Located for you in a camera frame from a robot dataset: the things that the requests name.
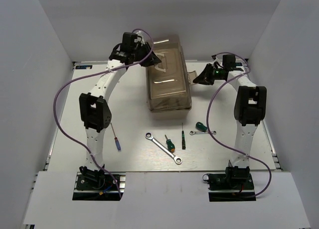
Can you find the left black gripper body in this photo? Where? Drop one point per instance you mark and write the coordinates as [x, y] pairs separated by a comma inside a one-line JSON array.
[[140, 51]]

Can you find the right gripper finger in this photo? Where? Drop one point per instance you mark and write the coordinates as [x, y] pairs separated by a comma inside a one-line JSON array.
[[205, 74], [206, 81]]

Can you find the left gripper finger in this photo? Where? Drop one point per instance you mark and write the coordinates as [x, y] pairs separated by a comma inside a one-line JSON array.
[[152, 60], [149, 47]]

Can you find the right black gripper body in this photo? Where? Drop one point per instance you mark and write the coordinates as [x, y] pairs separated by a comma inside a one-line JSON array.
[[218, 73]]

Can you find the beige cantilever toolbox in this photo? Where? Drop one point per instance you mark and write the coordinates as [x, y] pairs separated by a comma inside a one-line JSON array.
[[168, 86]]

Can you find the stubby green orange screwdriver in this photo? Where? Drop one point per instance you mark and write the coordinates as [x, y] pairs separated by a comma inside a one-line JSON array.
[[170, 145]]

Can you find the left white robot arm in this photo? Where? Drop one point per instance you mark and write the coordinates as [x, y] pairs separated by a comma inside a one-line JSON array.
[[94, 110]]

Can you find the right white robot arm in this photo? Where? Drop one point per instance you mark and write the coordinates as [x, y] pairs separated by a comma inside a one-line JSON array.
[[249, 110]]

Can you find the small combination wrench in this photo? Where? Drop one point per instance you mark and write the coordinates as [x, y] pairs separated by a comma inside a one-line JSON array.
[[202, 132]]

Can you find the thin black green screwdriver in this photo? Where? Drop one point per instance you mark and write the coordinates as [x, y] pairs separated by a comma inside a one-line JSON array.
[[183, 138]]

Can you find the large ratchet wrench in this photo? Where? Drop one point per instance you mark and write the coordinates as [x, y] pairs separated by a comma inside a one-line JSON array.
[[150, 137]]

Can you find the red blue screwdriver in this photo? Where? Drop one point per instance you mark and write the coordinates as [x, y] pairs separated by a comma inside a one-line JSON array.
[[118, 146]]

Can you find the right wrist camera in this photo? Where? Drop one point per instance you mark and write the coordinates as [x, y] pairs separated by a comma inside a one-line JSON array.
[[216, 62]]

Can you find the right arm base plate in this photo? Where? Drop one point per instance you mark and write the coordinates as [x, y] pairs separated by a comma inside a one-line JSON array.
[[219, 190]]

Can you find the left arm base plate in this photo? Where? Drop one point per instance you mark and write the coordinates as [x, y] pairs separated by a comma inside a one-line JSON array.
[[105, 190]]

